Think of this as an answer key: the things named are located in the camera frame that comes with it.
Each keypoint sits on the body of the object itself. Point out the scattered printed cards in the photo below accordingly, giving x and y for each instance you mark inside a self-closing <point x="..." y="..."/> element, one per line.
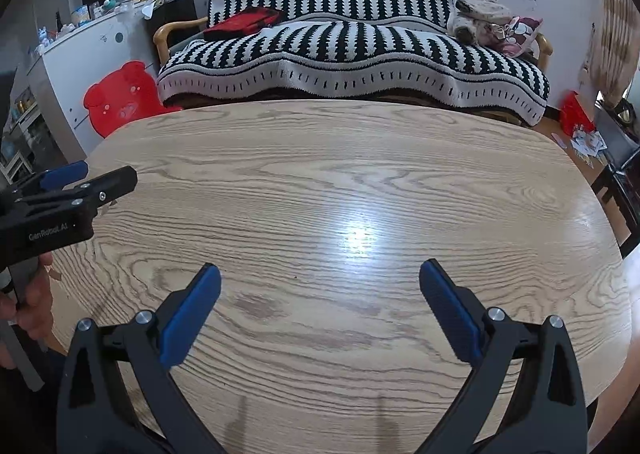
<point x="585" y="141"/>

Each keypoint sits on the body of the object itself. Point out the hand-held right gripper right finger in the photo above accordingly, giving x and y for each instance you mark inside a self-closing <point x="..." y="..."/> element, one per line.
<point x="450" y="314"/>

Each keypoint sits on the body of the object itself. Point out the red bear-shaped plastic stool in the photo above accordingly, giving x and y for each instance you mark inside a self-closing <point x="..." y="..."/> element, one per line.
<point x="125" y="99"/>

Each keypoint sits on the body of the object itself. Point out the beige patterned curtain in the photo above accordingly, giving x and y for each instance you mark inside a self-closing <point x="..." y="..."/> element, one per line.
<point x="617" y="34"/>

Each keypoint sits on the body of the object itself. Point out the person's left hand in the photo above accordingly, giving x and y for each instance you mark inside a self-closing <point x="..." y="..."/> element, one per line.
<point x="42" y="299"/>

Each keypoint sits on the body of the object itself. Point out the black box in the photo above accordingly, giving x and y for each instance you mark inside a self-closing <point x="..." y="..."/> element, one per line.
<point x="172" y="14"/>

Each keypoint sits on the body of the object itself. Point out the black white striped sofa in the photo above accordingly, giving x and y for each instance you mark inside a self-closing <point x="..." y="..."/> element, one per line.
<point x="350" y="49"/>

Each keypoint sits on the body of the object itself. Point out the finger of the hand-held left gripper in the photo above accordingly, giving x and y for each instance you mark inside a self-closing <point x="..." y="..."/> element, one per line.
<point x="107" y="186"/>
<point x="65" y="175"/>

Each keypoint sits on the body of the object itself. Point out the red and black bag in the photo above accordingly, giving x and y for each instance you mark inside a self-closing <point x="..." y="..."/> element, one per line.
<point x="245" y="21"/>

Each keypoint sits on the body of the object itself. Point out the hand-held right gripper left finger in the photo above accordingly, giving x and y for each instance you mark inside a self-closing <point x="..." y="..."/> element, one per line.
<point x="192" y="314"/>

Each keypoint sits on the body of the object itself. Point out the metal shelf rack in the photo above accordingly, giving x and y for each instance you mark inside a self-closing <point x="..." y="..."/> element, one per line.
<point x="22" y="129"/>

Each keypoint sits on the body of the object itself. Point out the red plastic bag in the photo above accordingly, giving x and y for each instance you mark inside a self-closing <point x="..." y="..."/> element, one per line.
<point x="577" y="114"/>

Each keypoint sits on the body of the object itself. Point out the pink cartoon cushion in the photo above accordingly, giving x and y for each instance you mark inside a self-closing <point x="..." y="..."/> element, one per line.
<point x="520" y="36"/>

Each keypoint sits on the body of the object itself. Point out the black chair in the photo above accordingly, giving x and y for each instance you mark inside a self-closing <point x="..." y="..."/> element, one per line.
<point x="617" y="144"/>

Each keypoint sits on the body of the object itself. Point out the small white figurine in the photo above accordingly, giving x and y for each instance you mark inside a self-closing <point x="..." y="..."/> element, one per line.
<point x="46" y="36"/>

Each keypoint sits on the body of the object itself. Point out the beige plush toy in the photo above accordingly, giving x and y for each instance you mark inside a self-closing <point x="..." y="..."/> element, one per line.
<point x="480" y="14"/>

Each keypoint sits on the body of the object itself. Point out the white cabinet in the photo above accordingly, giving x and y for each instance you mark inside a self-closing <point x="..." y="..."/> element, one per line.
<point x="95" y="59"/>

